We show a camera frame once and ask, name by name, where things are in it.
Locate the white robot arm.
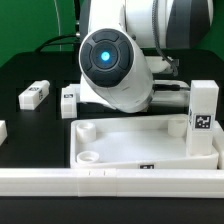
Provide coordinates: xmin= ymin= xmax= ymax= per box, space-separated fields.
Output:
xmin=79 ymin=0 xmax=213 ymax=113

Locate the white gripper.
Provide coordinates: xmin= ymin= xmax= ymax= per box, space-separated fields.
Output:
xmin=150 ymin=80 xmax=190 ymax=107

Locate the white desk tabletop tray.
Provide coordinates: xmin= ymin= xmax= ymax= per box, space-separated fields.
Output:
xmin=70 ymin=114 xmax=219 ymax=170

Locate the thin white cable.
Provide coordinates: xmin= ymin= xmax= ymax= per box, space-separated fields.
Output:
xmin=53 ymin=0 xmax=63 ymax=52

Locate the white L-shaped fence wall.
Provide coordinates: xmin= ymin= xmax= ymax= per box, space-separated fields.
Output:
xmin=0 ymin=120 xmax=224 ymax=198

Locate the black cable on table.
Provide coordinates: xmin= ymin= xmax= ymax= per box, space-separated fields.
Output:
xmin=34 ymin=31 xmax=83 ymax=54

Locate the white block at left edge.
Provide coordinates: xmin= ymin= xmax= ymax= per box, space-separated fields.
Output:
xmin=0 ymin=120 xmax=7 ymax=146

